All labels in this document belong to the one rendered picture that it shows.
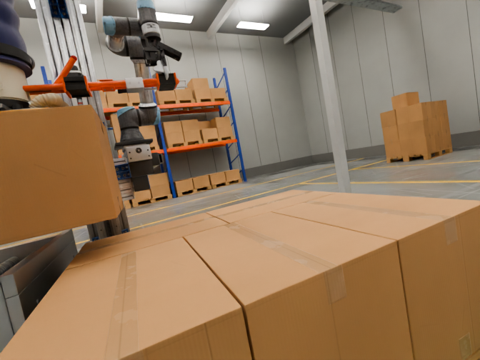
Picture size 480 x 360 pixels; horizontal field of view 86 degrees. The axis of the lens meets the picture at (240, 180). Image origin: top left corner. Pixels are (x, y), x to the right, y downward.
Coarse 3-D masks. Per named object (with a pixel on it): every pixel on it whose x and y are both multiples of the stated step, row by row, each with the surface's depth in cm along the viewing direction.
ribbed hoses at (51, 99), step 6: (36, 96) 88; (42, 96) 89; (48, 96) 89; (54, 96) 91; (60, 96) 95; (30, 102) 88; (36, 102) 88; (42, 102) 89; (48, 102) 90; (54, 102) 92; (60, 102) 95
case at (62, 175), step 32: (0, 128) 78; (32, 128) 81; (64, 128) 84; (96, 128) 88; (0, 160) 78; (32, 160) 81; (64, 160) 84; (96, 160) 87; (0, 192) 78; (32, 192) 81; (64, 192) 84; (96, 192) 87; (0, 224) 78; (32, 224) 81; (64, 224) 84
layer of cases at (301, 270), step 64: (320, 192) 138; (128, 256) 86; (192, 256) 74; (256, 256) 65; (320, 256) 58; (384, 256) 58; (448, 256) 67; (64, 320) 51; (128, 320) 47; (192, 320) 43; (256, 320) 45; (320, 320) 51; (384, 320) 58; (448, 320) 67
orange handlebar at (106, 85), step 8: (104, 80) 103; (112, 80) 105; (120, 80) 106; (144, 80) 109; (152, 80) 110; (24, 88) 94; (32, 88) 95; (40, 88) 96; (48, 88) 97; (56, 88) 98; (96, 88) 106; (104, 88) 105; (112, 88) 106; (120, 88) 110
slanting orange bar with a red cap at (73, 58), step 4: (72, 56) 101; (72, 60) 101; (76, 60) 103; (68, 64) 101; (72, 64) 102; (64, 68) 100; (68, 68) 101; (64, 72) 100; (68, 72) 101; (60, 76) 100; (64, 76) 101; (56, 80) 99; (60, 80) 100
